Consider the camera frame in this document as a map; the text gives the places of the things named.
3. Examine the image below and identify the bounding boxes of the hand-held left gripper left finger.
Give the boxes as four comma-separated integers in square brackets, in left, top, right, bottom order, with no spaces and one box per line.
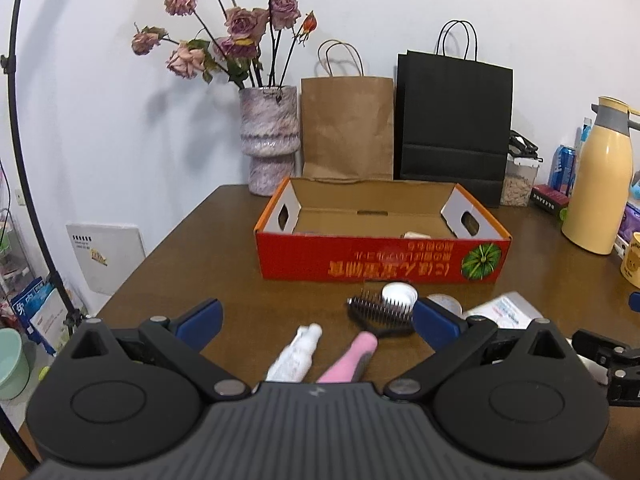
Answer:
[66,298,252,403]

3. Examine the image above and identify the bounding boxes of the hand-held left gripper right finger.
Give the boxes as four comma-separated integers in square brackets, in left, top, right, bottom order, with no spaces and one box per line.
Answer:
[384,297,569,403]

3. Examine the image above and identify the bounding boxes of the clear cotton swab box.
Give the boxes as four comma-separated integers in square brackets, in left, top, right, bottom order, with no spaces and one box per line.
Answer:
[462,291,545,331]

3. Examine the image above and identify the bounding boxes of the black pink-handled pet brush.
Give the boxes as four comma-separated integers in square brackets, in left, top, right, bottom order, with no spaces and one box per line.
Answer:
[316,294,417,385]

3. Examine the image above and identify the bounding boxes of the red cardboard box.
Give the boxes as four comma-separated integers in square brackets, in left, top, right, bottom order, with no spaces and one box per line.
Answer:
[253,176,513,284]

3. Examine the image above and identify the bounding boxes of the white spray bottle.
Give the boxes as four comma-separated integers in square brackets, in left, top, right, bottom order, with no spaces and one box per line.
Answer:
[265,323,324,384]

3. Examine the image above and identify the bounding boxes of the yellow mug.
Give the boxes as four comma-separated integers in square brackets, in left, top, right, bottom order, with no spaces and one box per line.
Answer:
[620,232,640,290]

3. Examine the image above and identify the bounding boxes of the white round jar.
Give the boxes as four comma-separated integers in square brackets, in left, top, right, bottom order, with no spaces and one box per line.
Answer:
[381,282,418,312]

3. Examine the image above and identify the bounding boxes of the purple packet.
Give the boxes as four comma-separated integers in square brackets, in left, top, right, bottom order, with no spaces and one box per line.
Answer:
[617,200,640,247]

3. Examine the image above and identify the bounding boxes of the white flat carton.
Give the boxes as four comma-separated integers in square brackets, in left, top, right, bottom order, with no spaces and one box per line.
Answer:
[66,223,147,297]

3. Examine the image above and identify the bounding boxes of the yellow thermos jug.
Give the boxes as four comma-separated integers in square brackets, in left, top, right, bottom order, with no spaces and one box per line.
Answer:
[561,96,640,256]

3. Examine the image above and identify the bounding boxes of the dark red box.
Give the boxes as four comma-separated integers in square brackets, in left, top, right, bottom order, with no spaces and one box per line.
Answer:
[531,185,571,219]

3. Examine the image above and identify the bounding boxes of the blue drink can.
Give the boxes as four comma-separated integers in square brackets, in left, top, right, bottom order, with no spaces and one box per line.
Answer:
[548,145,577,196]

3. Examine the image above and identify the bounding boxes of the clear seed container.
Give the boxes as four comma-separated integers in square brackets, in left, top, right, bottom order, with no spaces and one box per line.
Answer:
[500,155,541,208]

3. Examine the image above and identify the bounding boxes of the blue white package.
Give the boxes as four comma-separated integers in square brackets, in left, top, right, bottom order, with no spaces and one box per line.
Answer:
[10,276,69,356]

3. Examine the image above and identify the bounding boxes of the blue white bottle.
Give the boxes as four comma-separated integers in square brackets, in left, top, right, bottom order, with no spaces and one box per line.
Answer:
[575,117,594,161]

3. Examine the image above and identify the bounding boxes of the green plastic bucket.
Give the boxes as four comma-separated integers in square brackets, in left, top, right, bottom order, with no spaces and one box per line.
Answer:
[0,328,31,401]

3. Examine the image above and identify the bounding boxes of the black clips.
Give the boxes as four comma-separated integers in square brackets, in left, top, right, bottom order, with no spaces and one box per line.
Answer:
[509,130,544,163]

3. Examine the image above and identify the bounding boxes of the mottled purple ceramic vase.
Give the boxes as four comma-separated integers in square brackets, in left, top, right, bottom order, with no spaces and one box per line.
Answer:
[238,86,302,197]

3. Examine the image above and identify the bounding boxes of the black paper bag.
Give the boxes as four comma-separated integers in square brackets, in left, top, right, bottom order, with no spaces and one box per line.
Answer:
[393,20,514,209]

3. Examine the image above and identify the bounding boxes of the brown paper bag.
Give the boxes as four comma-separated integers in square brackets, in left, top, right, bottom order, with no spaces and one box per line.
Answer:
[301,40,396,181]

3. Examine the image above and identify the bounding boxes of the black light stand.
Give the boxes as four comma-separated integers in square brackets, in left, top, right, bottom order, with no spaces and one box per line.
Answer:
[0,0,101,472]

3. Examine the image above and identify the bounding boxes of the dried pink rose bouquet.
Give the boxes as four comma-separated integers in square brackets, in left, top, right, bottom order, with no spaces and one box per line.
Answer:
[131,0,319,92]

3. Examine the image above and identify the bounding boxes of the wire shelf rack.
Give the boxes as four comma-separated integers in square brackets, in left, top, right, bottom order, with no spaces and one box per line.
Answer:
[0,160,32,313]

